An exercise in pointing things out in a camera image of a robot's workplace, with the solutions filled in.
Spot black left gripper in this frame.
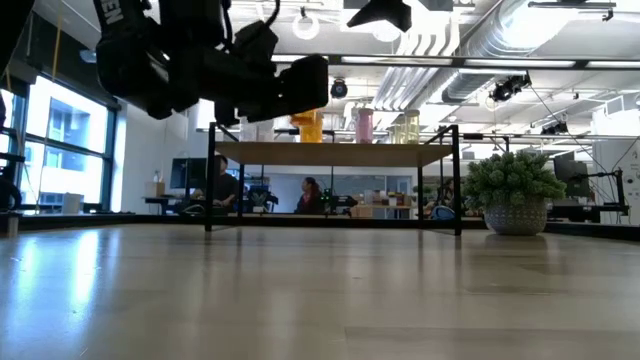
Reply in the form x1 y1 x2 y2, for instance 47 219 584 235
169 47 301 128

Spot pink pill vial white cap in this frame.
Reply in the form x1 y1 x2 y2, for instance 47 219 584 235
355 106 375 145

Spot black monitor on arm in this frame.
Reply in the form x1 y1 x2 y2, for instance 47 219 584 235
552 151 592 199

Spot person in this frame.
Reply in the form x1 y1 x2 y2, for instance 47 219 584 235
294 176 322 216
192 154 240 209
435 177 459 207

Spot black computer monitor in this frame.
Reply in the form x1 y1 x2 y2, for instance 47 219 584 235
169 157 208 191

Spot black machine green lights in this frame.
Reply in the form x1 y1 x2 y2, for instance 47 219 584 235
319 188 359 216

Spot white box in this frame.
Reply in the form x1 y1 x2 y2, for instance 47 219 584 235
62 192 84 216

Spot green succulent in grey pot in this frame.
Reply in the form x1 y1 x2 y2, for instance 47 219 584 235
461 150 568 237

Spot black desk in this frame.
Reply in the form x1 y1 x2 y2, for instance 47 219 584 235
545 202 631 224

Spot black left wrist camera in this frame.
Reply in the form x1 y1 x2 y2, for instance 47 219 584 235
278 53 330 109

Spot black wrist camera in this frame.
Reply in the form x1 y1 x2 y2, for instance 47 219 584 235
346 0 413 33
278 53 330 109

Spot white ring lamp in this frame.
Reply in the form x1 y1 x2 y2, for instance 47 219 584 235
291 11 321 41

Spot wooden shelf black frame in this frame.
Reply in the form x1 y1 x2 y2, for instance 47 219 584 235
204 121 463 237

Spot black aluminium table frame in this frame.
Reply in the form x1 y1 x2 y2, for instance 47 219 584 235
0 212 640 242

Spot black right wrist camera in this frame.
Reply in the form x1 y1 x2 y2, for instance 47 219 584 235
346 0 413 33

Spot window with dark frame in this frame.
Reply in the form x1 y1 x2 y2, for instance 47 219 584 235
0 74 119 214

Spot black ceiling camera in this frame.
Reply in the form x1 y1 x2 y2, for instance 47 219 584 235
488 73 533 104

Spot silver ventilation duct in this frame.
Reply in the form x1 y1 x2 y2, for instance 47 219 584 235
407 0 581 107

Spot long ceiling light rail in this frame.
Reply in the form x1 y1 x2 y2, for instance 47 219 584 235
269 48 640 71

